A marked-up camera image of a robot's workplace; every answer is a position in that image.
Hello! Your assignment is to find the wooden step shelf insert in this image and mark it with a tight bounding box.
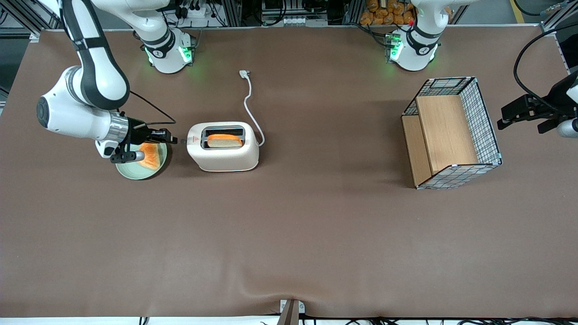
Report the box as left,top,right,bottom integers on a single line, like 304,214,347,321
401,94,480,187

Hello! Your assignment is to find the left arm black wrist cable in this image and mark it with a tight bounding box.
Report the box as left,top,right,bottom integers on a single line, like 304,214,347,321
513,23,578,113

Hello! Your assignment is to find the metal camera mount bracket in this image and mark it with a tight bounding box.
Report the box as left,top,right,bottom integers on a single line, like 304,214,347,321
278,299,306,325

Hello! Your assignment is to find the bag of bread rolls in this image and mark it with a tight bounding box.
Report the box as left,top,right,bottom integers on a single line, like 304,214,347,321
359,0,417,27

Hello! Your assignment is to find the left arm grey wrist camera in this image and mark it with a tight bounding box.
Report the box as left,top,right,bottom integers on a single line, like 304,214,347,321
537,117,578,139

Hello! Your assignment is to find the cream two-slot toaster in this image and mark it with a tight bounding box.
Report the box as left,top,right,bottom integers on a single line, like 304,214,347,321
180,122,261,173

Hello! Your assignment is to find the right arm gripper black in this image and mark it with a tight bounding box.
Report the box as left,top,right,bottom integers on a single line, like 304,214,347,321
127,117,178,146

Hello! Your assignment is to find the left arm gripper black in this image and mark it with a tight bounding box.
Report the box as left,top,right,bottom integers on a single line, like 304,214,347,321
497,72,578,132

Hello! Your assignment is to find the pale green round plate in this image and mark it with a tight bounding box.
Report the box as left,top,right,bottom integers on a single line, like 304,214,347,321
115,143,168,181

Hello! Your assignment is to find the white power strip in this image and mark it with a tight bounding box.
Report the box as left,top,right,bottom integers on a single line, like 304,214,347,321
177,0,214,19

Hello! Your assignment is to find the square toast slice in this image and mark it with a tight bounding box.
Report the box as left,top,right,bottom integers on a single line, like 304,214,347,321
206,134,244,149

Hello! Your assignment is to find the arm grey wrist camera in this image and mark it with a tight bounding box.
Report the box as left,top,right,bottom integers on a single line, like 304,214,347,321
95,139,146,165
537,117,578,139

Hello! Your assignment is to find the wire mesh basket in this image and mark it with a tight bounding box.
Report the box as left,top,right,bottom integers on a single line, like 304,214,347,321
401,76,503,190

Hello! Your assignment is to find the white toaster power cord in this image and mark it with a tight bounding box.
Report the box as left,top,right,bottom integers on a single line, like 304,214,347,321
239,70,266,148

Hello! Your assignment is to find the triangular orange bread piece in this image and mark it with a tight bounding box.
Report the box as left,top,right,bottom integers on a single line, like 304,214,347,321
137,144,162,171

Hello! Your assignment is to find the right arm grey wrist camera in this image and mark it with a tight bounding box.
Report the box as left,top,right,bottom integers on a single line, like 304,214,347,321
95,139,146,165

